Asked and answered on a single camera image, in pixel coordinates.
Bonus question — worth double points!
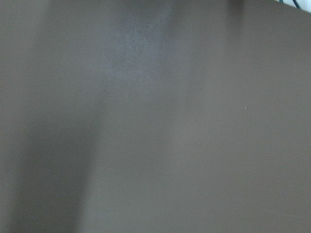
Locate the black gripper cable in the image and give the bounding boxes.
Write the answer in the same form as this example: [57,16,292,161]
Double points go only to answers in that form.
[279,0,302,9]

